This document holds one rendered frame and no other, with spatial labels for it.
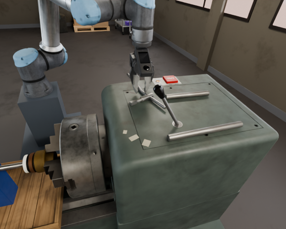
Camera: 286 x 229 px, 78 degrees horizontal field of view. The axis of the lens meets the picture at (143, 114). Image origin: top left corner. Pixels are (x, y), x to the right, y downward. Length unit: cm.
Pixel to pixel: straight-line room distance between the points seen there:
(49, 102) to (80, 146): 56
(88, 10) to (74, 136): 38
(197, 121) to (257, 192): 166
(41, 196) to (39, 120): 45
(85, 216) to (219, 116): 68
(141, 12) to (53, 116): 81
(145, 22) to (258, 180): 205
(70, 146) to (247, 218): 175
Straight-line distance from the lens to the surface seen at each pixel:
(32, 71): 110
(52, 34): 108
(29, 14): 788
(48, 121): 121
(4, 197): 95
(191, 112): 71
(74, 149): 62
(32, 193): 98
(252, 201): 217
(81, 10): 59
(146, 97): 72
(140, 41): 66
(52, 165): 74
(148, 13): 64
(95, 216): 87
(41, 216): 92
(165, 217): 93
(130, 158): 52
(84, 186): 67
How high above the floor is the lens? 167
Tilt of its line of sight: 39 degrees down
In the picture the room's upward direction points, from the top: 3 degrees clockwise
